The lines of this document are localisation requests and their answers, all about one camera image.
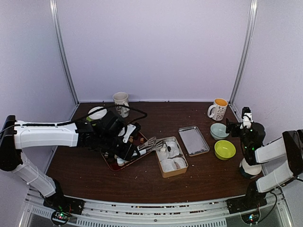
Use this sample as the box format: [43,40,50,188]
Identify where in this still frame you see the aluminium frame post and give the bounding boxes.
[49,0,79,105]
[229,0,258,106]

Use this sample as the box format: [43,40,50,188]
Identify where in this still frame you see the left aluminium frame post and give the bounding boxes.
[49,0,79,105]

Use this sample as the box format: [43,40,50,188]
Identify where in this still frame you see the orange inside white mug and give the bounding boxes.
[207,98,228,121]

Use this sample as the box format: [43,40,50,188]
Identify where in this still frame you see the dark red chocolate tray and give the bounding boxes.
[100,132,150,172]

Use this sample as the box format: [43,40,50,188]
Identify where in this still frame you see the beige tin box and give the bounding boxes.
[154,137,188,178]

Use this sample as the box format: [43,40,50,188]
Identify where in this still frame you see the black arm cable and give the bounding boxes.
[14,105,148,128]

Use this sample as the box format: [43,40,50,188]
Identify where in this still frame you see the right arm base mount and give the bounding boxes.
[226,196,267,225]

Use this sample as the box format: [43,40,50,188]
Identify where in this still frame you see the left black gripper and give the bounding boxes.
[98,133,141,161]

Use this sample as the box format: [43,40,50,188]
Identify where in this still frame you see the white handled metal tongs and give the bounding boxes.
[137,137,164,155]

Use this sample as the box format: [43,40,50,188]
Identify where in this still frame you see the patterned white mug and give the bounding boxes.
[113,92,130,118]

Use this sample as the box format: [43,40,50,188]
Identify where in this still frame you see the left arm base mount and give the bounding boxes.
[43,197,85,226]

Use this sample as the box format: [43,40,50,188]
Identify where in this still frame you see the bear print tin lid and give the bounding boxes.
[178,126,210,157]

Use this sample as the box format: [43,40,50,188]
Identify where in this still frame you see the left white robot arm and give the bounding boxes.
[0,111,140,210]

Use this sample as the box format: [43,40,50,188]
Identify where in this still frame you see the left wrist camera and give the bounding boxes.
[118,122,141,143]

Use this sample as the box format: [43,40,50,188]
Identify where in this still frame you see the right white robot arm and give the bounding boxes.
[226,119,303,209]

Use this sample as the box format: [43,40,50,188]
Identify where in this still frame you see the right aluminium frame post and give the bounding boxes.
[229,0,258,106]

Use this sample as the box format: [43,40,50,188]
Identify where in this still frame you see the dark blue white bowl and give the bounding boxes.
[239,158,262,179]

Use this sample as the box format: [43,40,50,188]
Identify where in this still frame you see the lime green bowl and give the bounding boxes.
[214,140,236,161]

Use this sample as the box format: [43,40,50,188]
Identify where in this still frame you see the light blue bowl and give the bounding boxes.
[210,123,230,140]

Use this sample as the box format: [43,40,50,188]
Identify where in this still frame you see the white paper cup liner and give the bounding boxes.
[165,140,180,158]
[172,157,187,169]
[160,159,177,173]
[157,146,169,161]

